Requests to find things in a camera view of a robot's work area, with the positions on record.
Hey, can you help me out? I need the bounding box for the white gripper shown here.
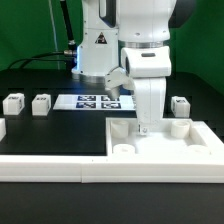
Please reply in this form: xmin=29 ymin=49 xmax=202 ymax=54
xmin=121 ymin=46 xmax=171 ymax=135

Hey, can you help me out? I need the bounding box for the white square table top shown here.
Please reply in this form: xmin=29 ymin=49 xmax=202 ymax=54
xmin=105 ymin=118 xmax=224 ymax=156

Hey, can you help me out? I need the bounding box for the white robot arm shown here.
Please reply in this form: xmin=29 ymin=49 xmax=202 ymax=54
xmin=72 ymin=0 xmax=196 ymax=135

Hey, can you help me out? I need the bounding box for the white sheet with AprilTags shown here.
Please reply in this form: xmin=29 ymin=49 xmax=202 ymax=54
xmin=53 ymin=94 xmax=135 ymax=111

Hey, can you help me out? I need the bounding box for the white U-shaped obstacle fence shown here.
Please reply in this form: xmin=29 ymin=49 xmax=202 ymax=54
xmin=0 ymin=118 xmax=224 ymax=184

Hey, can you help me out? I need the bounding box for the black cable to robot base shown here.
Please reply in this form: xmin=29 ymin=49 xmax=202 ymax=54
xmin=7 ymin=49 xmax=78 ymax=70

